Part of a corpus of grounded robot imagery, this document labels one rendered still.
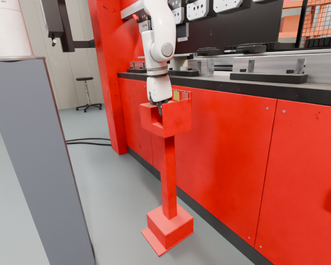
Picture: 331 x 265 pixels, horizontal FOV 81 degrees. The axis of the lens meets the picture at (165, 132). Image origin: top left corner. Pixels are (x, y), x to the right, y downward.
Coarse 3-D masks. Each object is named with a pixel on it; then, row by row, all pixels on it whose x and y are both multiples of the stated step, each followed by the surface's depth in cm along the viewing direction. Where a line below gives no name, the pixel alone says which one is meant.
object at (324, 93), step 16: (144, 80) 147; (176, 80) 114; (192, 80) 103; (208, 80) 94; (224, 80) 88; (240, 80) 85; (272, 96) 70; (288, 96) 65; (304, 96) 61; (320, 96) 58
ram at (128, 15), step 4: (120, 0) 172; (124, 0) 167; (128, 0) 161; (132, 0) 155; (136, 0) 151; (120, 4) 174; (124, 4) 168; (128, 4) 162; (120, 8) 176; (124, 8) 170; (136, 8) 154; (140, 8) 148; (128, 12) 166; (132, 12) 160; (136, 12) 157; (124, 16) 174; (128, 16) 170; (132, 16) 171
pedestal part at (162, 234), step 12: (156, 216) 114; (180, 216) 113; (156, 228) 110; (168, 228) 106; (180, 228) 107; (192, 228) 114; (156, 240) 111; (168, 240) 104; (180, 240) 111; (156, 252) 105
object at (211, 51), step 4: (200, 48) 139; (204, 48) 135; (208, 48) 133; (212, 48) 135; (196, 52) 141; (200, 52) 138; (204, 52) 135; (208, 52) 132; (212, 52) 134; (216, 52) 136
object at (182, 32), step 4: (180, 24) 120; (184, 24) 117; (188, 24) 117; (176, 28) 125; (180, 28) 121; (184, 28) 118; (188, 28) 118; (176, 32) 125; (180, 32) 122; (184, 32) 119; (188, 32) 119; (180, 36) 123; (184, 36) 120; (188, 36) 120; (180, 40) 125
